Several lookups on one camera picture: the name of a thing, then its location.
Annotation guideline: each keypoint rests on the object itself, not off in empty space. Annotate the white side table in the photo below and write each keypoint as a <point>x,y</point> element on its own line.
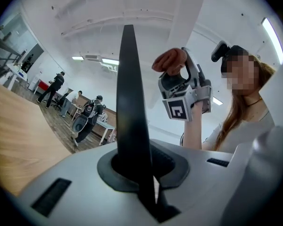
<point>107,127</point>

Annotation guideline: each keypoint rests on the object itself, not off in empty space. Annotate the black round device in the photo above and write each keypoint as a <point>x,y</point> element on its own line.
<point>79,123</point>

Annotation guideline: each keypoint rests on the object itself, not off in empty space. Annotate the ceiling light panel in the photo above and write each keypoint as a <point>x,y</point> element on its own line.
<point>273,40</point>
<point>110,61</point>
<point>77,58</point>
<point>217,100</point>

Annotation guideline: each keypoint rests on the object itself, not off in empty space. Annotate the person's head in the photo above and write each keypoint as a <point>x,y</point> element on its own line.
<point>240,74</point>

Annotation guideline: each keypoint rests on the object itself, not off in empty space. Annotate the ceiling air conditioner unit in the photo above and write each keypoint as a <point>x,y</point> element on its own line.
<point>93,57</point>

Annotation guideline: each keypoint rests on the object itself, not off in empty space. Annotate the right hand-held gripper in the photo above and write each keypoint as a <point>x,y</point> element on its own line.
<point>179,108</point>

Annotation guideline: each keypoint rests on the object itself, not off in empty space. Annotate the person's right forearm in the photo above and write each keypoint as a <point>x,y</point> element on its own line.
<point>192,131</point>

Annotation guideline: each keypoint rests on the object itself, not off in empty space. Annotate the red cabinet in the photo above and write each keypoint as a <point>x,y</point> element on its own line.
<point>43,85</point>

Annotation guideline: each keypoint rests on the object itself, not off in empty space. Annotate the brown wiping cloth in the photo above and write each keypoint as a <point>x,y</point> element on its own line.
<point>169,60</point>

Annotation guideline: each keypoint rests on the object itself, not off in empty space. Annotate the black head-mounted camera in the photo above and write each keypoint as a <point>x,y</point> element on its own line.
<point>220,50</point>

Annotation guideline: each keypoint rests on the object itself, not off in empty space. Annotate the black backpack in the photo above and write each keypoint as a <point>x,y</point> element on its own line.
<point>90,108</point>

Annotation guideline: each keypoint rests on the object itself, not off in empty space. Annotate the person's grey shirt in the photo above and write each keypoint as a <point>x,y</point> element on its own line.
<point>245,131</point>

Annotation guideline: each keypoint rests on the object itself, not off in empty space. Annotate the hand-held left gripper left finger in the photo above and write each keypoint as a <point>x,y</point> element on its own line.
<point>85,192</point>

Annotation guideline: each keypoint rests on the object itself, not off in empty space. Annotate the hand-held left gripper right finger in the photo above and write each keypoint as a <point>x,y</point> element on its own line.
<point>214,192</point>

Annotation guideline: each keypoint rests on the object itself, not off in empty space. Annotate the black office chair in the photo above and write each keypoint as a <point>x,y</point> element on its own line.
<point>57,102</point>

